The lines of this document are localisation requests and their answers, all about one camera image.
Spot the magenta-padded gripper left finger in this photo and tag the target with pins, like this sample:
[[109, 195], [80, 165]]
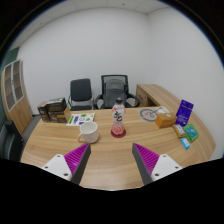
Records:
[[76, 159]]

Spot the white ceramic mug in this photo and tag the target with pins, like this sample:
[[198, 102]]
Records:
[[90, 132]]

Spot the orange cardboard box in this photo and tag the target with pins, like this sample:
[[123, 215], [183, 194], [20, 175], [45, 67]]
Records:
[[165, 121]]

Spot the small light blue box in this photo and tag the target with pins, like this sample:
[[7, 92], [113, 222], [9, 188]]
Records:
[[185, 143]]

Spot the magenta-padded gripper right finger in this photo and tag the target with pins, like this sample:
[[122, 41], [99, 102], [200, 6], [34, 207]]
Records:
[[148, 160]]

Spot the grey mesh-back office chair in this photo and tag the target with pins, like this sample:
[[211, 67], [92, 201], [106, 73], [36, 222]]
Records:
[[114, 90]]

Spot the flat round red coaster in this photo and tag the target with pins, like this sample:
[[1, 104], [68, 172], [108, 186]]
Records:
[[114, 134]]

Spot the wooden shelf cabinet glass doors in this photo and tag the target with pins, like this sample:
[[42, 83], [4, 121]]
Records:
[[15, 96]]

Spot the black leather sofa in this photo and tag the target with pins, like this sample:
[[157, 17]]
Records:
[[10, 143]]

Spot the black solid-back office chair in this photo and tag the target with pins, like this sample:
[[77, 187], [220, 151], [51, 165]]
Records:
[[81, 90]]

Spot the yellow-brown snack packet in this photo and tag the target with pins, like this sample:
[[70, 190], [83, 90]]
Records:
[[179, 131]]

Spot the white sheet with coloured stickers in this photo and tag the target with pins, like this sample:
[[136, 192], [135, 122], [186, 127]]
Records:
[[80, 119]]

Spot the purple standing pouch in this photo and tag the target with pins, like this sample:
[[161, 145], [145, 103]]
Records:
[[184, 113]]

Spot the pink drink bottle black cap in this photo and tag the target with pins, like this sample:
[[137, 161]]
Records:
[[118, 116]]

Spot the wooden side desk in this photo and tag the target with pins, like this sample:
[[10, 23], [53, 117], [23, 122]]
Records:
[[153, 95]]

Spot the flat dark brown carton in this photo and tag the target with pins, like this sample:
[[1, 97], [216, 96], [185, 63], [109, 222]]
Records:
[[56, 105]]

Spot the green flat box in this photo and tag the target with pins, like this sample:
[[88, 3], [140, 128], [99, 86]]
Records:
[[191, 132]]

